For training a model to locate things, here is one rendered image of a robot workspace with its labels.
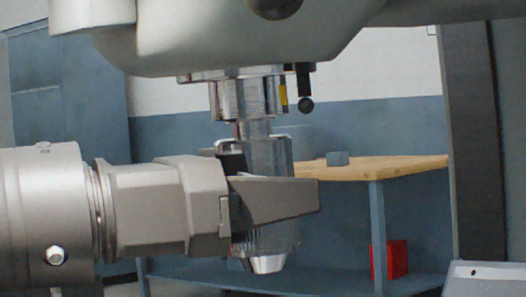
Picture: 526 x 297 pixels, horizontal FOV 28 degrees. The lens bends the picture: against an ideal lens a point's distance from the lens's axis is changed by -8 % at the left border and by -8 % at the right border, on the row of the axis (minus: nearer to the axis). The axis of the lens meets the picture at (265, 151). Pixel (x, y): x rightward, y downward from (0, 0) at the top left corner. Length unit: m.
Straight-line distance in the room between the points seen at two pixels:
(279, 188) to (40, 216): 0.15
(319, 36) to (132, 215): 0.15
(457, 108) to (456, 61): 0.04
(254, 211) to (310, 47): 0.10
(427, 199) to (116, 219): 5.63
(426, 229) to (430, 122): 0.60
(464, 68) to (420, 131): 5.19
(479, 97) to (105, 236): 0.48
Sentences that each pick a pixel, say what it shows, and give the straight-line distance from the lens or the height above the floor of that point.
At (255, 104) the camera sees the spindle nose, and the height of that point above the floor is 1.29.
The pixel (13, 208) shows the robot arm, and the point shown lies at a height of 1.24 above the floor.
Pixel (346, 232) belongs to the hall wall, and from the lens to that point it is 6.74.
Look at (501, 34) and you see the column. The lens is 1.02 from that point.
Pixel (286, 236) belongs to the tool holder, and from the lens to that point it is 0.69.
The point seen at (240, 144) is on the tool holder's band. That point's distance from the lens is 0.68.
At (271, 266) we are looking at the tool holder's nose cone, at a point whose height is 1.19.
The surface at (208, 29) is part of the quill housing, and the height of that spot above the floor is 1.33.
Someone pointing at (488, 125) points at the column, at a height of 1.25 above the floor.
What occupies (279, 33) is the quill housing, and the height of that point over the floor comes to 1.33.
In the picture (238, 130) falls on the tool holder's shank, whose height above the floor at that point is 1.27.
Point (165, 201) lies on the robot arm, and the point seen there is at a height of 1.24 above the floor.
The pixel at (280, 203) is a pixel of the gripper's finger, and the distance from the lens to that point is 0.67.
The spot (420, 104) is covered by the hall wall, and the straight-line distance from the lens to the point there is 6.21.
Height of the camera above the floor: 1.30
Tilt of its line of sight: 3 degrees down
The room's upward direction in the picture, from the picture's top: 5 degrees counter-clockwise
